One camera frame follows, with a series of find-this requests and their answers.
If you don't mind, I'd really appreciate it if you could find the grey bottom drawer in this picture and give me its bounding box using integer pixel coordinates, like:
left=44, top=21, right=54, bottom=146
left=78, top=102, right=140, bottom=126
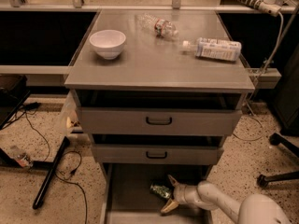
left=99, top=163, right=213, bottom=224

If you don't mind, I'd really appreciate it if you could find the grey drawer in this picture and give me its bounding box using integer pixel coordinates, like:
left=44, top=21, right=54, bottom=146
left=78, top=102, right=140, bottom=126
left=92, top=144, right=223, bottom=165
left=99, top=163, right=213, bottom=224
left=76, top=107, right=242, bottom=136

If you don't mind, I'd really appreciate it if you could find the black box at left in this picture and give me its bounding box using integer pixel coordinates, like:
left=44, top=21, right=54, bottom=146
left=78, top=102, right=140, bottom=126
left=0, top=75, right=30, bottom=129

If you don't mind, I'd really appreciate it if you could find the white ceramic bowl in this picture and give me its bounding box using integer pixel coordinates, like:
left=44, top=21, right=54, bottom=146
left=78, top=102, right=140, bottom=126
left=89, top=30, right=126, bottom=60

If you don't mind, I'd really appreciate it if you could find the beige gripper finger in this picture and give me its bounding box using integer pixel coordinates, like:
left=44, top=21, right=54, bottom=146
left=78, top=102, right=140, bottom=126
left=161, top=199, right=179, bottom=214
left=168, top=175, right=179, bottom=187

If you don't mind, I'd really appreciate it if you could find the black office chair base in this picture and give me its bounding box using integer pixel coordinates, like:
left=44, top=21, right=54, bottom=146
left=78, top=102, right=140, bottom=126
left=256, top=133, right=299, bottom=189

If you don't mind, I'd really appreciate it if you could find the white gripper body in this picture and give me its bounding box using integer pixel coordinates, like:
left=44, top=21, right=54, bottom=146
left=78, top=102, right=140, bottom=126
left=173, top=184, right=200, bottom=205

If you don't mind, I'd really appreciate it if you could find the grey top drawer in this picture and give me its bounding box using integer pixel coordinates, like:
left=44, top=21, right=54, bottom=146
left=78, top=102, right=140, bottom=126
left=76, top=107, right=242, bottom=136

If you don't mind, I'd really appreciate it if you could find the white power strip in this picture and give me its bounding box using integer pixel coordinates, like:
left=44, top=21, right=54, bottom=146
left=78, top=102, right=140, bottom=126
left=236, top=0, right=281, bottom=17

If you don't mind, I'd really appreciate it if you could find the black floor cable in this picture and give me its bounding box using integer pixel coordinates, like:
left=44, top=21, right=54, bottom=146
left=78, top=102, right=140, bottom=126
left=18, top=105, right=89, bottom=224

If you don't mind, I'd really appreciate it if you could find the water bottle on floor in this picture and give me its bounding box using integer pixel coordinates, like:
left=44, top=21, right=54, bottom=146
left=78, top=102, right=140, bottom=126
left=10, top=146, right=33, bottom=168

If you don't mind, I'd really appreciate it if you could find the white labelled plastic bottle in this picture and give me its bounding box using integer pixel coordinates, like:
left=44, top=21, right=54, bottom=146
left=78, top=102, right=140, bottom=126
left=181, top=37, right=242, bottom=62

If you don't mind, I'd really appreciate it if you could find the black table leg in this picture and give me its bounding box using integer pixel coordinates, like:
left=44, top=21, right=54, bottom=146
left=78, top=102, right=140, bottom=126
left=32, top=136, right=70, bottom=210

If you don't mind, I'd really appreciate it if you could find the green crushed can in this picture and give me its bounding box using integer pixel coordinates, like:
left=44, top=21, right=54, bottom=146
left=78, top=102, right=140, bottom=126
left=149, top=183, right=172, bottom=200

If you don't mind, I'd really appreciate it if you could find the grey drawer cabinet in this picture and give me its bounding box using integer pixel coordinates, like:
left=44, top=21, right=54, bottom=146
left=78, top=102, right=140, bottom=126
left=64, top=8, right=256, bottom=224

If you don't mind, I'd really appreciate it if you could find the clear plastic bag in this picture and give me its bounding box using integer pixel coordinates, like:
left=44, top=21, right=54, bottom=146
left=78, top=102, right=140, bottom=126
left=57, top=92, right=80, bottom=136

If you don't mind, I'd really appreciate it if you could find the clear plastic water bottle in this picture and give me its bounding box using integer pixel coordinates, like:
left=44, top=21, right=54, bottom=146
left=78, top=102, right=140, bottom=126
left=137, top=13, right=178, bottom=40

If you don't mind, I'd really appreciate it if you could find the grey middle drawer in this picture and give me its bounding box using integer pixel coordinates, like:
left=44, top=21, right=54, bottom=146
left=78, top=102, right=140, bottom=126
left=92, top=144, right=223, bottom=165

